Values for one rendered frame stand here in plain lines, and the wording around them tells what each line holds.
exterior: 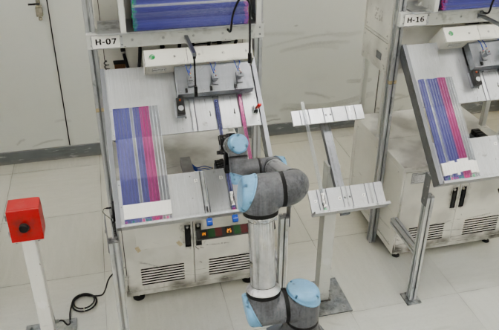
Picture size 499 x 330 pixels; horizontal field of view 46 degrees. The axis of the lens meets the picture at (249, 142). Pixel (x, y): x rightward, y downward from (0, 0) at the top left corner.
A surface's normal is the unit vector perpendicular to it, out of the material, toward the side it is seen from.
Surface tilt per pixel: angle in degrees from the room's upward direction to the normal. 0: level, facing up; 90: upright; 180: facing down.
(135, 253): 90
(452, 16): 90
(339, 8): 90
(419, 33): 90
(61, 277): 0
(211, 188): 44
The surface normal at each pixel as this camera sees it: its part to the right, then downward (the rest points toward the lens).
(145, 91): 0.17, -0.31
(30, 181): 0.00, -0.88
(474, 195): 0.24, 0.46
